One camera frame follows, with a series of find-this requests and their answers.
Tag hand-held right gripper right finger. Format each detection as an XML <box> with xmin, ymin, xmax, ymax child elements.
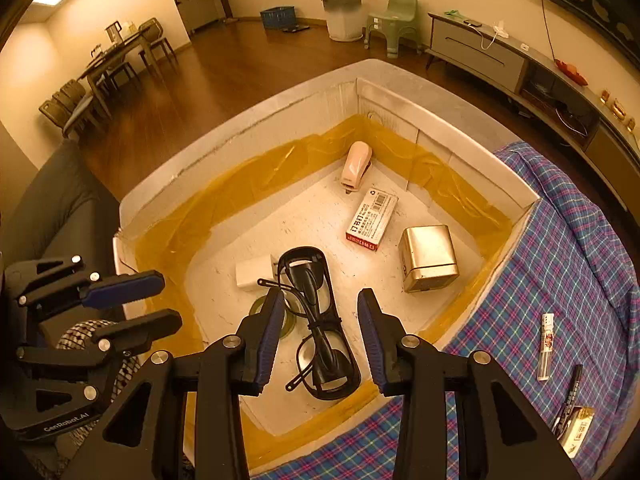
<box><xmin>356</xmin><ymin>287</ymin><xmax>583</xmax><ymax>480</ymax></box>

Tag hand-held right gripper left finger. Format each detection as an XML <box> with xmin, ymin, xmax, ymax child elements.
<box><xmin>60</xmin><ymin>286</ymin><xmax>287</xmax><ymax>480</ymax></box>

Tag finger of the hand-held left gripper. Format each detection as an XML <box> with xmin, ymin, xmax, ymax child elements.
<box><xmin>15</xmin><ymin>309</ymin><xmax>183</xmax><ymax>367</ymax></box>
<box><xmin>5</xmin><ymin>255</ymin><xmax>166</xmax><ymax>319</ymax></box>

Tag green tape roll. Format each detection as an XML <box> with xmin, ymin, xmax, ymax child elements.
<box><xmin>248</xmin><ymin>296</ymin><xmax>297</xmax><ymax>341</ymax></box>

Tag white charger adapter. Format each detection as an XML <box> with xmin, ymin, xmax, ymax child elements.
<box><xmin>236</xmin><ymin>255</ymin><xmax>278</xmax><ymax>292</ymax></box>

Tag black glasses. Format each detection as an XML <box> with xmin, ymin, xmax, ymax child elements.
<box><xmin>257</xmin><ymin>246</ymin><xmax>363</xmax><ymax>401</ymax></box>

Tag gold metal tin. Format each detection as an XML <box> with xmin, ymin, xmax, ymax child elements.
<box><xmin>398</xmin><ymin>225</ymin><xmax>461</xmax><ymax>293</ymax></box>

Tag red staple box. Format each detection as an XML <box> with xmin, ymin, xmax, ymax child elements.
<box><xmin>345</xmin><ymin>187</ymin><xmax>399</xmax><ymax>254</ymax></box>

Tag white cardboard box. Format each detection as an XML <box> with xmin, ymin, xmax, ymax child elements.
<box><xmin>112</xmin><ymin>58</ymin><xmax>543</xmax><ymax>476</ymax></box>

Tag white stapler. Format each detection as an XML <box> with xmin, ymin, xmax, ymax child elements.
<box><xmin>340</xmin><ymin>141</ymin><xmax>373</xmax><ymax>195</ymax></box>

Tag person's patterned trouser leg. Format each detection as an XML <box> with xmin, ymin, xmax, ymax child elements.
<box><xmin>55</xmin><ymin>319</ymin><xmax>143</xmax><ymax>401</ymax></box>

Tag small clear bottle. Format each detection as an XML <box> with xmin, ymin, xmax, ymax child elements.
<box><xmin>536</xmin><ymin>312</ymin><xmax>556</xmax><ymax>382</ymax></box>

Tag grey dining chair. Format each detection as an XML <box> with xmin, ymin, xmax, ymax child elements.
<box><xmin>39</xmin><ymin>97</ymin><xmax>68</xmax><ymax>136</ymax></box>
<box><xmin>137</xmin><ymin>17</ymin><xmax>178</xmax><ymax>68</ymax></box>
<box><xmin>52</xmin><ymin>80</ymin><xmax>103</xmax><ymax>133</ymax></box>

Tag blue plaid cloth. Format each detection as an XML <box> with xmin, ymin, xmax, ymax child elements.
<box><xmin>250</xmin><ymin>141</ymin><xmax>640</xmax><ymax>480</ymax></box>

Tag black marker pen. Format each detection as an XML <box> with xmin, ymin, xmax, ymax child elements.
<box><xmin>552</xmin><ymin>364</ymin><xmax>584</xmax><ymax>436</ymax></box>

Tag wooden dining table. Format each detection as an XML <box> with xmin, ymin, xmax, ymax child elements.
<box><xmin>77</xmin><ymin>27</ymin><xmax>151</xmax><ymax>116</ymax></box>

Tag gold and white card pack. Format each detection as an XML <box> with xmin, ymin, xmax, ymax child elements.
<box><xmin>559</xmin><ymin>405</ymin><xmax>596</xmax><ymax>458</ymax></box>

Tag long grey media cabinet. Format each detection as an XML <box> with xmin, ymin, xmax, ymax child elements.
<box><xmin>425</xmin><ymin>10</ymin><xmax>640</xmax><ymax>201</ymax></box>

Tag blue plastic crate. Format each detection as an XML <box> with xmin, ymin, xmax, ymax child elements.
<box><xmin>260</xmin><ymin>6</ymin><xmax>297</xmax><ymax>31</ymax></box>

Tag green plastic child chair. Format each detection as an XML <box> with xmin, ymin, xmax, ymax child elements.
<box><xmin>364</xmin><ymin>0</ymin><xmax>420</xmax><ymax>58</ymax></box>

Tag white pot with plant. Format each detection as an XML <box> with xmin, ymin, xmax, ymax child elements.
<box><xmin>321</xmin><ymin>0</ymin><xmax>363</xmax><ymax>42</ymax></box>

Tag red fruit bowl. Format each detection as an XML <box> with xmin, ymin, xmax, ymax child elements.
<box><xmin>554</xmin><ymin>58</ymin><xmax>589</xmax><ymax>86</ymax></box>

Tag gold ornaments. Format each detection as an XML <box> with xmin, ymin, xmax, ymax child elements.
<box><xmin>599</xmin><ymin>89</ymin><xmax>638</xmax><ymax>131</ymax></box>

